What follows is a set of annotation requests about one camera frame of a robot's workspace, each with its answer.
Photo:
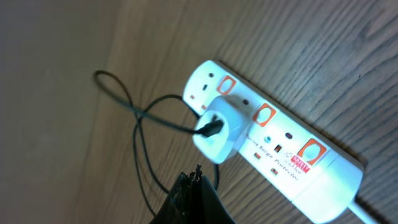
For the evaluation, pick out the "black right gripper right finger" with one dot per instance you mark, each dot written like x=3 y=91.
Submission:
x=206 y=206

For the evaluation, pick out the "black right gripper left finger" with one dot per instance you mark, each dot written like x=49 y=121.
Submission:
x=183 y=204

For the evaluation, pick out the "white power strip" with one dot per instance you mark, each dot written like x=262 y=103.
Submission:
x=318 y=177

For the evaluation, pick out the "white charger plug adapter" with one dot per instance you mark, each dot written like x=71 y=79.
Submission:
x=227 y=119

